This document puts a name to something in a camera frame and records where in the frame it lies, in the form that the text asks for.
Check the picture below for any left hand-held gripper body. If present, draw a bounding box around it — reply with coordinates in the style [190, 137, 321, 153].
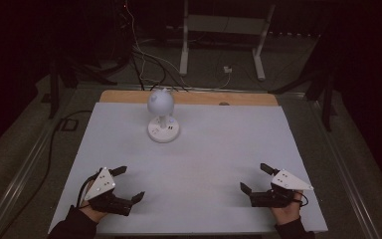
[84, 166, 134, 217]

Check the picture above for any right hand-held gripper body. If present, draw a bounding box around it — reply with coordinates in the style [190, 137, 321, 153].
[249, 168, 314, 209]

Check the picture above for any white round desk lamp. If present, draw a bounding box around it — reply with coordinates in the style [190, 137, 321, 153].
[146, 87, 181, 144]

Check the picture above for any person's right hand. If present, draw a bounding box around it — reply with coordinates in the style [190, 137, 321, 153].
[271, 190, 304, 226]

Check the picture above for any person's left hand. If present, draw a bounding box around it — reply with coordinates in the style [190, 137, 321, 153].
[79, 180, 109, 224]

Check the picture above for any white table mat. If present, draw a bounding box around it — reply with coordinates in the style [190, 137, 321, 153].
[47, 102, 329, 235]

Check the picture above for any black tripod stand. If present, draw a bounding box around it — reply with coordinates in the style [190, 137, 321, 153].
[47, 54, 118, 120]
[268, 66, 338, 133]

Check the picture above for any white metal stand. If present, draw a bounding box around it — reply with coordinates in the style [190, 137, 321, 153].
[178, 0, 277, 82]

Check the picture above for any left hand-held gripper cable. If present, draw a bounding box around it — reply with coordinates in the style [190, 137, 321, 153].
[76, 171, 101, 208]

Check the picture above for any hand-held gripper cable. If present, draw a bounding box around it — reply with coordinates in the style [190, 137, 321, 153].
[293, 190, 309, 208]
[76, 171, 101, 208]

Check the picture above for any right hand-held gripper cable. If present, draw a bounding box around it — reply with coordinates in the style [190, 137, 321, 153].
[293, 190, 309, 208]

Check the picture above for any long black floor cable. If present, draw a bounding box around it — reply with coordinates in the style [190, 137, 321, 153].
[0, 110, 94, 239]

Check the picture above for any black rectangular frame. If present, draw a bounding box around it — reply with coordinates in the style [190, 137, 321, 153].
[58, 118, 80, 132]

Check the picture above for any metal floor rail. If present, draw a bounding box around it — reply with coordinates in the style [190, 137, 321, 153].
[306, 96, 382, 239]
[0, 87, 81, 239]

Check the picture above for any black cable bundle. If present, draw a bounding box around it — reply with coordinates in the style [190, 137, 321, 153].
[130, 46, 190, 93]

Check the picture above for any white cable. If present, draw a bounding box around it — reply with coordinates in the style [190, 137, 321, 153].
[124, 0, 233, 92]

